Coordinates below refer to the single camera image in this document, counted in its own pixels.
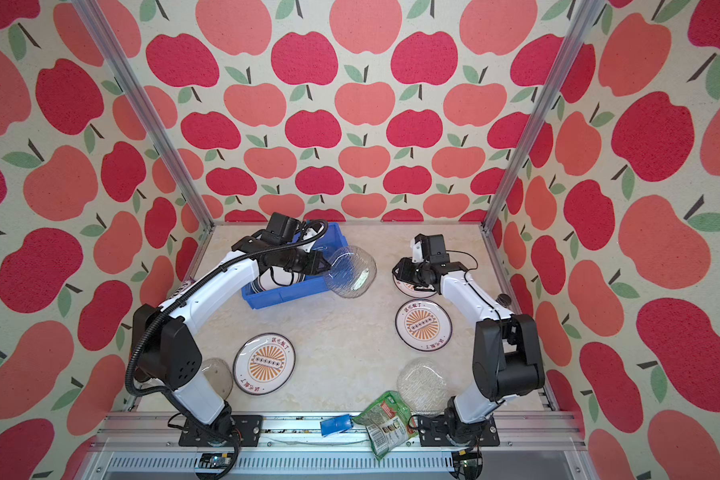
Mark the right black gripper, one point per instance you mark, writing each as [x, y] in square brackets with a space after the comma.
[402, 272]

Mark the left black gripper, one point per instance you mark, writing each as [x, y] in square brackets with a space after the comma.
[312, 268]

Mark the blue plastic bin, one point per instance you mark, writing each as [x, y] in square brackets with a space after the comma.
[311, 285]

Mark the green rimmed white plate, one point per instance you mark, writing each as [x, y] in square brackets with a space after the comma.
[277, 277]

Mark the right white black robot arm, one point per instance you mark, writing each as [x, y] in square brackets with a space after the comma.
[506, 359]

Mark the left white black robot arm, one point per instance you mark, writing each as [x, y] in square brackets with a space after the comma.
[166, 358]

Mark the far right orange sunburst plate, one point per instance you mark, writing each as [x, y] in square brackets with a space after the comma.
[412, 291]

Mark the orange sunburst plate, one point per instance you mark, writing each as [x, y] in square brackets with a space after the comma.
[423, 325]
[264, 364]
[412, 291]

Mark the near right orange sunburst plate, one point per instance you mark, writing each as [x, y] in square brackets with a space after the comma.
[423, 325]

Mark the small dark spice jar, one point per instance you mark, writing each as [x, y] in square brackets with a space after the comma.
[504, 300]

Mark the right clear textured glass plate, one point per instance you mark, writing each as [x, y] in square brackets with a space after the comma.
[423, 387]

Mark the left orange sunburst plate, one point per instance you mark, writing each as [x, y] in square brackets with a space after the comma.
[264, 364]

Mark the green snack packet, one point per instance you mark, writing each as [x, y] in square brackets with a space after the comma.
[387, 423]

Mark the small blue packet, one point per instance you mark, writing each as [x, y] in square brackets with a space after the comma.
[336, 425]

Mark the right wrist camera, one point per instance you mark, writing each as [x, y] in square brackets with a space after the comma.
[429, 249]

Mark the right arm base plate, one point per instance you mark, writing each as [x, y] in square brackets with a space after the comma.
[438, 429]

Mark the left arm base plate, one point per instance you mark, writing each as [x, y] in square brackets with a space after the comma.
[240, 431]

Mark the right aluminium frame post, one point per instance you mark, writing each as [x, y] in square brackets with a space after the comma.
[577, 33]

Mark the aluminium frame post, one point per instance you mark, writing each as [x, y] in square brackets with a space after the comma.
[577, 33]
[104, 37]

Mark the aluminium front rail base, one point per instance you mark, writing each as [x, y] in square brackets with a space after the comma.
[289, 445]

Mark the left aluminium frame post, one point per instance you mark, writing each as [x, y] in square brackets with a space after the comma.
[104, 37]

